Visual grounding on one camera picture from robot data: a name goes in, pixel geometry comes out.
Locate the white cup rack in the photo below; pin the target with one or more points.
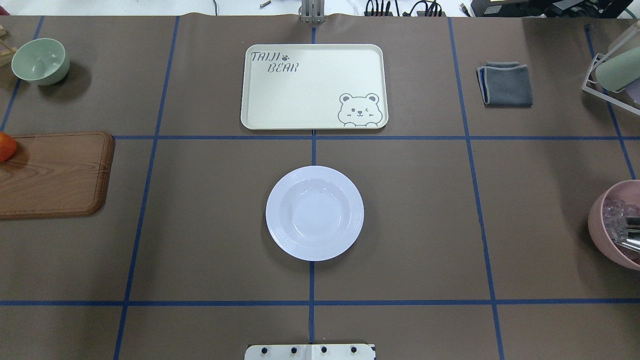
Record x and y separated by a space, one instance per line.
628 40

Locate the wooden cup rack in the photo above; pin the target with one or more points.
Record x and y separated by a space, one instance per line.
7 52

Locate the pink bowl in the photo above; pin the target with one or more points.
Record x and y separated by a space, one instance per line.
613 224

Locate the aluminium frame post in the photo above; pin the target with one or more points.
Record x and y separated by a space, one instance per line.
312 11

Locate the green bowl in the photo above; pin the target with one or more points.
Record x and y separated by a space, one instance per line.
42 61

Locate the cream bear tray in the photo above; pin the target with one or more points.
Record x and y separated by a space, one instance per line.
314 87

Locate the orange fruit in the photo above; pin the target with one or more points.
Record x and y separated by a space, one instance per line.
8 147

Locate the white camera pole base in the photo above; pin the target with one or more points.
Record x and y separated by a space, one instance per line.
336 351

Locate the wooden cutting board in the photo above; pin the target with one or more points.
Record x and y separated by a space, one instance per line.
56 175

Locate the purple cup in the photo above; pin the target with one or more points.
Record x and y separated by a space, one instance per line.
633 91

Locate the metal scoop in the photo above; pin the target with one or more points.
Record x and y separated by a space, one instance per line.
627 233

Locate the green cup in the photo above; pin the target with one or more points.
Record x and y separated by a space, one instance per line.
616 73

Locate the grey folded cloth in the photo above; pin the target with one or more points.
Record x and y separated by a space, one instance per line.
505 84

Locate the white plate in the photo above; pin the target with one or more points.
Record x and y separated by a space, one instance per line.
314 213

